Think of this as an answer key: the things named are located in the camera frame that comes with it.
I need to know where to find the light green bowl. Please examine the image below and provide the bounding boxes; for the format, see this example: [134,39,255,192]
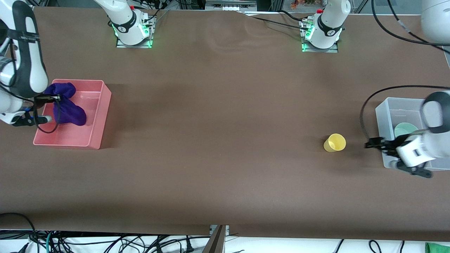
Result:
[394,122,419,138]

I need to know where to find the purple cloth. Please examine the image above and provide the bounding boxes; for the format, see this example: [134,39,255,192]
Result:
[44,82,87,127]

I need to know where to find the yellow cup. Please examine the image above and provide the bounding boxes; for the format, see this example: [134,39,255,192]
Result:
[323,134,347,153]

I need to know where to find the green cloth scrap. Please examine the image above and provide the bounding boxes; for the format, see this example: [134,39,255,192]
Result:
[425,242,450,253]

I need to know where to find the clear plastic bin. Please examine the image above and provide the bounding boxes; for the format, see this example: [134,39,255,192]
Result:
[375,97,450,171]

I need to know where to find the pink plastic bin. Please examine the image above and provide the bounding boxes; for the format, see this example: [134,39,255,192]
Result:
[33,79,112,150]

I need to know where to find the white power strip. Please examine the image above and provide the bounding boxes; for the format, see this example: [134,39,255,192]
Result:
[205,0,258,12]

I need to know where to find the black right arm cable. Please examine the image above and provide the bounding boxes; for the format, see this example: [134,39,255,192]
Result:
[7,35,61,134]

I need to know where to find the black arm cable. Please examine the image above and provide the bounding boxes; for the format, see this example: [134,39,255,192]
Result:
[7,35,61,134]
[359,0,450,142]

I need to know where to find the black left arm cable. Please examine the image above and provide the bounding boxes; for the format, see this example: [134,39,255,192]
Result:
[359,0,450,142]

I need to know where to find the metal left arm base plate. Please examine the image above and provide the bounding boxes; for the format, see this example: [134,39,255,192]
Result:
[300,19,340,53]

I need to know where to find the black looping floor cable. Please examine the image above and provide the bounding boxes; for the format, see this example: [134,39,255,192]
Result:
[0,212,39,253]

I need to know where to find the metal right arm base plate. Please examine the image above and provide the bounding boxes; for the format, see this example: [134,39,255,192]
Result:
[116,16,156,48]

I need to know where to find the black cables behind right base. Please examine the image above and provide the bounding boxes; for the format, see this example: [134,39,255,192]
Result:
[132,0,171,27]

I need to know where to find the black cable across table edge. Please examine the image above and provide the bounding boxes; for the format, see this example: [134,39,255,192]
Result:
[243,10,311,31]

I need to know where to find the tangled black floor cables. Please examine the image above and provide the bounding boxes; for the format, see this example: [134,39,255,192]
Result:
[53,233,211,253]

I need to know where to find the metal frame post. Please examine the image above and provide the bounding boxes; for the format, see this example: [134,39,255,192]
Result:
[202,225,230,253]

